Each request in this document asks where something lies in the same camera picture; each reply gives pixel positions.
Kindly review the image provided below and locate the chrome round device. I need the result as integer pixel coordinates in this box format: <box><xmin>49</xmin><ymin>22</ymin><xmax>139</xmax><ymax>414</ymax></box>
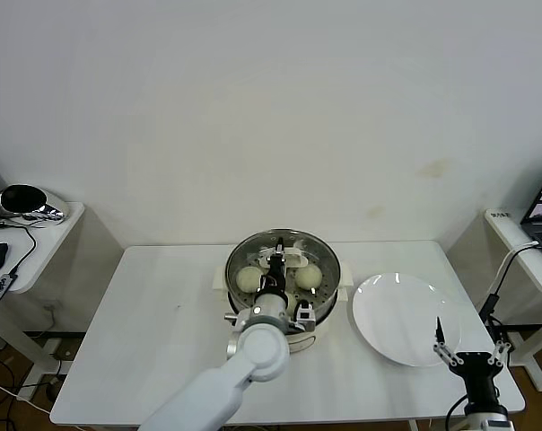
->
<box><xmin>0</xmin><ymin>183</ymin><xmax>70</xmax><ymax>224</ymax></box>

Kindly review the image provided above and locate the laptop charger cable with adapter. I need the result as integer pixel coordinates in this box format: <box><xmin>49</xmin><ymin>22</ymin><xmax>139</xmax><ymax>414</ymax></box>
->
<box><xmin>476</xmin><ymin>241</ymin><xmax>541</xmax><ymax>325</ymax></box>

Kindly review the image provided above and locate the stainless steel steamer basket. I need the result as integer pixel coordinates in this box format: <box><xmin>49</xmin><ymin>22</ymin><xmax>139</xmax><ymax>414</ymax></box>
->
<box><xmin>224</xmin><ymin>226</ymin><xmax>343</xmax><ymax>324</ymax></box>

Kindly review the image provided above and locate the round white plate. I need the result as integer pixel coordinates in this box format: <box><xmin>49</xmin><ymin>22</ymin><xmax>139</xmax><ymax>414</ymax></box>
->
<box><xmin>351</xmin><ymin>272</ymin><xmax>461</xmax><ymax>368</ymax></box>

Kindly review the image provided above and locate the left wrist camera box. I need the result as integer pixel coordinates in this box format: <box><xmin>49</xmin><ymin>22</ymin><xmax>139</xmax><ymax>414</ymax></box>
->
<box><xmin>294</xmin><ymin>299</ymin><xmax>318</xmax><ymax>334</ymax></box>

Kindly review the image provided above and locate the round glass pot lid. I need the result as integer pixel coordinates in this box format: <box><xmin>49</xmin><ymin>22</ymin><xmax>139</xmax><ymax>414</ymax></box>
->
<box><xmin>227</xmin><ymin>227</ymin><xmax>340</xmax><ymax>311</ymax></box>

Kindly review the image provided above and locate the thin black desk cable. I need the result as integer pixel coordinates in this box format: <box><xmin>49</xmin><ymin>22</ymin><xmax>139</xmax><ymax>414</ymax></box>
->
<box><xmin>0</xmin><ymin>218</ymin><xmax>37</xmax><ymax>277</ymax></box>

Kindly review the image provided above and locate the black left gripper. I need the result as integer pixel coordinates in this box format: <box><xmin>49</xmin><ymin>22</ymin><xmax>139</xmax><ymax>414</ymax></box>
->
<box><xmin>256</xmin><ymin>236</ymin><xmax>291</xmax><ymax>300</ymax></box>

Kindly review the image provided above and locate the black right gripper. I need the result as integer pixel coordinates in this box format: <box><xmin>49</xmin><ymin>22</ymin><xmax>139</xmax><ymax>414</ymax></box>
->
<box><xmin>432</xmin><ymin>316</ymin><xmax>513</xmax><ymax>405</ymax></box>

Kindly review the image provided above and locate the white side table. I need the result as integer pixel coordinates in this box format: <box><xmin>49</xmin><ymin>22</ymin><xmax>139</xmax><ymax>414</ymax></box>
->
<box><xmin>0</xmin><ymin>201</ymin><xmax>86</xmax><ymax>401</ymax></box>
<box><xmin>484</xmin><ymin>208</ymin><xmax>542</xmax><ymax>392</ymax></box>

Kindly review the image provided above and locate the thin white floor cable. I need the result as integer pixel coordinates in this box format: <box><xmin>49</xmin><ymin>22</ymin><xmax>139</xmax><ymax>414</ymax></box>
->
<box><xmin>0</xmin><ymin>378</ymin><xmax>52</xmax><ymax>417</ymax></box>

